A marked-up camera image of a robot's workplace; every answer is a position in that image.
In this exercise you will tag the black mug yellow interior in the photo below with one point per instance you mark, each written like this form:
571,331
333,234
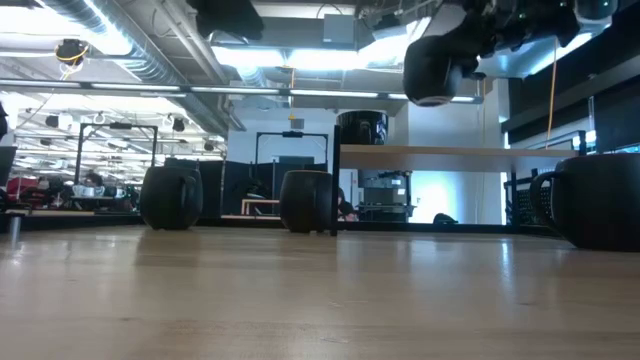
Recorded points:
305,200

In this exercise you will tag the black workstation frame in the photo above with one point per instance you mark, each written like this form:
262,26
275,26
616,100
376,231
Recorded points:
292,134
120,126

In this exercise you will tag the black mug red interior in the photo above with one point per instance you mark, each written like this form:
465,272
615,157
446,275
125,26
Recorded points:
430,70

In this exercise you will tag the black aluminium frame rail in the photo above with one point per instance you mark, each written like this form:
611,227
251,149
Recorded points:
75,221

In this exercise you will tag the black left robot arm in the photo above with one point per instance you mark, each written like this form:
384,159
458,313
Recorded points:
225,17

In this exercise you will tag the grey ceiling box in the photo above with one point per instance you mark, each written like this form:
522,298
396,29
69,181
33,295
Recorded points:
340,30

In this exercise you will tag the silver ventilation duct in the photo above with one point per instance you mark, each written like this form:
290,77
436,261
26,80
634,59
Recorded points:
150,60

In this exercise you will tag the person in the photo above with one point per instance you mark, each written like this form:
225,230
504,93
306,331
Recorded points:
346,207
93,180

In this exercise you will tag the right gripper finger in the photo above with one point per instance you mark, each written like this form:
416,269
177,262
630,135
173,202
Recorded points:
477,55

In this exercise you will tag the bright ceiling light panel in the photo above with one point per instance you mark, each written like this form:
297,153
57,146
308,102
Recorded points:
320,59

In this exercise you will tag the grey storage cabinet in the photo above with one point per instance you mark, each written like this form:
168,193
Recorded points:
385,192

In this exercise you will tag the black mug green interior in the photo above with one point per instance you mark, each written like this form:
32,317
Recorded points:
167,200

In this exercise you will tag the round hanging ceiling device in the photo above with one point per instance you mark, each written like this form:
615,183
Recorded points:
71,51

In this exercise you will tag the small wooden bench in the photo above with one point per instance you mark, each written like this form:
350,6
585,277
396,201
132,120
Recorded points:
260,201

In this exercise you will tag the wooden shelf black metal frame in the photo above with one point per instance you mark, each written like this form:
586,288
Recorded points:
450,159

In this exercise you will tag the black partition panel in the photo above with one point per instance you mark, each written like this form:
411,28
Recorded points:
225,190

